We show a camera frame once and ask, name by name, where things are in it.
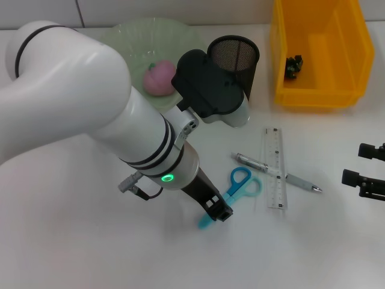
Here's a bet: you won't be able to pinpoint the transparent plastic ruler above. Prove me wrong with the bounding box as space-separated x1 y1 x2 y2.
264 127 289 210

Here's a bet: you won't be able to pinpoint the black mesh pen holder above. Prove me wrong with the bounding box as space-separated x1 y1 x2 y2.
206 35 260 104

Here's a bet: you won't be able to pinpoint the yellow plastic bin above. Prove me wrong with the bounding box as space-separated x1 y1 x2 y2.
269 0 376 108

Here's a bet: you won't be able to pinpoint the pink toy peach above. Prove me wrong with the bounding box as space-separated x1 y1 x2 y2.
142 59 177 96

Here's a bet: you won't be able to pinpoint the green glass fruit plate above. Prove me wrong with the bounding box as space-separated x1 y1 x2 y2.
109 17 208 111

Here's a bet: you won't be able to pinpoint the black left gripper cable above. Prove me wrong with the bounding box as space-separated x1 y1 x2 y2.
117 171 165 201

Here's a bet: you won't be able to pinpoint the blue scissors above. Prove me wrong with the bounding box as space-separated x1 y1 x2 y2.
197 167 262 231

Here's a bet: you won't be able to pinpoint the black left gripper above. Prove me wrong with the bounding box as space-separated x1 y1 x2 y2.
180 168 235 223

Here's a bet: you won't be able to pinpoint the silver ballpoint pen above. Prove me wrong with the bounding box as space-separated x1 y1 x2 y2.
230 152 324 193

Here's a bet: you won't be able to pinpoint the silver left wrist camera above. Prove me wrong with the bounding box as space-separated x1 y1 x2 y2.
165 49 250 148

